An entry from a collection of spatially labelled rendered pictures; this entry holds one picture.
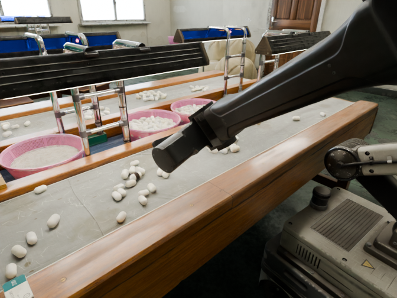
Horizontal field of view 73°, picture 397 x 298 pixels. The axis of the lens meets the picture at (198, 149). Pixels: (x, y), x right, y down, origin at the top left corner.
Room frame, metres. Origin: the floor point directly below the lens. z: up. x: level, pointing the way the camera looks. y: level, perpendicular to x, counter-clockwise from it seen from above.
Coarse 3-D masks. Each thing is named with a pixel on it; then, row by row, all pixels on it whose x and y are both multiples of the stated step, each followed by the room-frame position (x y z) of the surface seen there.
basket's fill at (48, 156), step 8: (32, 152) 0.88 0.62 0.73; (40, 152) 0.87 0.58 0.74; (48, 152) 0.87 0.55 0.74; (56, 152) 0.87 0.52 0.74; (64, 152) 0.87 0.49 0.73; (72, 152) 0.89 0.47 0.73; (16, 160) 0.81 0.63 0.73; (24, 160) 0.81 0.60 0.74; (32, 160) 0.81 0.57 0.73; (40, 160) 0.80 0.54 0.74; (48, 160) 0.81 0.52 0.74; (56, 160) 0.81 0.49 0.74; (16, 168) 0.76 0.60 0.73; (24, 168) 0.76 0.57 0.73; (32, 168) 0.76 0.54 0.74
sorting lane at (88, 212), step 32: (256, 128) 1.11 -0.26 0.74; (288, 128) 1.11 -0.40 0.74; (128, 160) 0.81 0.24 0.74; (192, 160) 0.82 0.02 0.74; (224, 160) 0.82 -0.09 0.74; (32, 192) 0.62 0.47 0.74; (64, 192) 0.62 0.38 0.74; (96, 192) 0.63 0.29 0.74; (128, 192) 0.63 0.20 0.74; (160, 192) 0.63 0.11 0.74; (0, 224) 0.49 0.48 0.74; (32, 224) 0.49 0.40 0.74; (64, 224) 0.50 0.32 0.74; (96, 224) 0.50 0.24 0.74; (0, 256) 0.40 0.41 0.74; (32, 256) 0.40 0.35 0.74; (64, 256) 0.40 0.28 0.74; (0, 288) 0.33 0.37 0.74
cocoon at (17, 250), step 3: (15, 246) 0.41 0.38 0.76; (18, 246) 0.41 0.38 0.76; (12, 249) 0.40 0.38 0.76; (15, 249) 0.40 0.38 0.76; (18, 249) 0.40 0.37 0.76; (21, 249) 0.40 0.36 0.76; (24, 249) 0.40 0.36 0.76; (12, 252) 0.40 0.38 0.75; (15, 252) 0.39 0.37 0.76; (18, 252) 0.39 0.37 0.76; (21, 252) 0.40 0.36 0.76; (24, 252) 0.40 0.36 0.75; (15, 255) 0.39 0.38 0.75; (18, 255) 0.39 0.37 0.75; (21, 255) 0.39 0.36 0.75; (24, 255) 0.40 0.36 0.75
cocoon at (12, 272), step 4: (8, 264) 0.36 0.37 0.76; (12, 264) 0.36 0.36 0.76; (8, 268) 0.35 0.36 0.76; (12, 268) 0.36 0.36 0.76; (16, 268) 0.36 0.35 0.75; (8, 272) 0.35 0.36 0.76; (12, 272) 0.35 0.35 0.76; (16, 272) 0.35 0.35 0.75; (8, 276) 0.34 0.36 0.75; (12, 276) 0.34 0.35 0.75
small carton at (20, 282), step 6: (18, 276) 0.32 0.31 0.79; (24, 276) 0.32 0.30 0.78; (6, 282) 0.31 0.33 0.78; (12, 282) 0.31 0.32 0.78; (18, 282) 0.31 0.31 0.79; (24, 282) 0.31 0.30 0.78; (6, 288) 0.30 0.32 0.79; (12, 288) 0.30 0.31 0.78; (18, 288) 0.30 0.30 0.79; (24, 288) 0.30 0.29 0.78; (30, 288) 0.30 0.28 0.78; (6, 294) 0.28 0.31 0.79; (12, 294) 0.28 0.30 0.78; (18, 294) 0.28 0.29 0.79; (24, 294) 0.28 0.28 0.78; (30, 294) 0.28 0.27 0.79
